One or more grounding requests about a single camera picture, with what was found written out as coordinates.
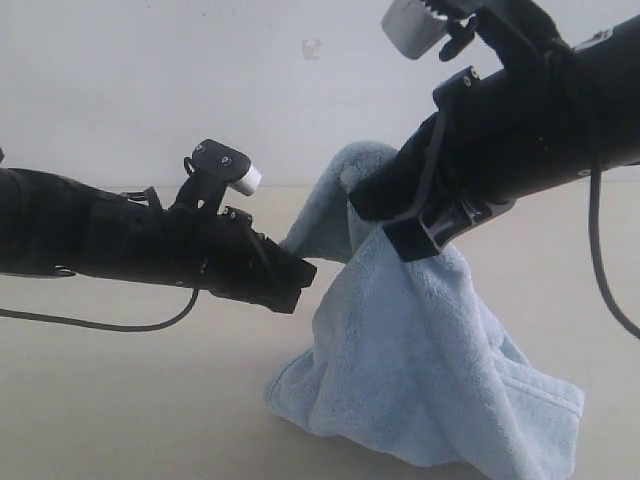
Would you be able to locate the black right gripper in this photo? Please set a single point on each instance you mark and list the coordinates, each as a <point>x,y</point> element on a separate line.
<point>482,155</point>

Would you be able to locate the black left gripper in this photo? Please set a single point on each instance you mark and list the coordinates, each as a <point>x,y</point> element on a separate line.
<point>215,249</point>

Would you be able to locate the light blue terry towel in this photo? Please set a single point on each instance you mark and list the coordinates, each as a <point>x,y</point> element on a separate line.
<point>407,359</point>

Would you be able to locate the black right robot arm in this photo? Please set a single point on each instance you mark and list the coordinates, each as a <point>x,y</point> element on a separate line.
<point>550,116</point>

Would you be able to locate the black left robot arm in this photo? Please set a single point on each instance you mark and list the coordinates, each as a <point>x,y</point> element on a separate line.
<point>53,226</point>

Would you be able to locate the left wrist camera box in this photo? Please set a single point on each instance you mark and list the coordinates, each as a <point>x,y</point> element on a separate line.
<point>225,164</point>

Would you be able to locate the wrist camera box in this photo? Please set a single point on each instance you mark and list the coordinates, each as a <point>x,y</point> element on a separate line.
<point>225,164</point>
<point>415,27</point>

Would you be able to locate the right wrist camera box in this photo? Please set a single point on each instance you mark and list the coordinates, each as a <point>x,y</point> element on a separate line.
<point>415,27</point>

